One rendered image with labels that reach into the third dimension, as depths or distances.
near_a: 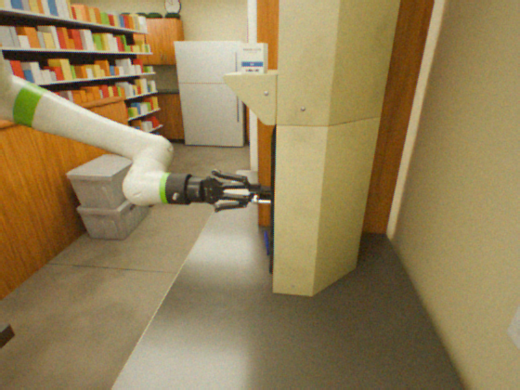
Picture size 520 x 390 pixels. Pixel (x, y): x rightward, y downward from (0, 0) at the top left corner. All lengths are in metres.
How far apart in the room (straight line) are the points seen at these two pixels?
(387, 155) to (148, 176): 0.77
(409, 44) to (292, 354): 0.90
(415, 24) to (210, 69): 4.88
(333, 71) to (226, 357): 0.65
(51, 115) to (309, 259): 0.78
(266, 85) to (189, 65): 5.21
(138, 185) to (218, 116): 4.97
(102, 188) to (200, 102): 3.36
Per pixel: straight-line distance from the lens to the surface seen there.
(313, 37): 0.66
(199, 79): 5.82
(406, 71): 1.07
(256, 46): 0.72
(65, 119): 0.99
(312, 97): 0.66
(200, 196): 0.85
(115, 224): 3.03
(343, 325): 0.84
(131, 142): 0.97
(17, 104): 1.02
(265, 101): 0.67
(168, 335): 0.82
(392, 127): 1.09
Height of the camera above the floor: 1.54
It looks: 25 degrees down
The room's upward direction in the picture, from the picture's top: straight up
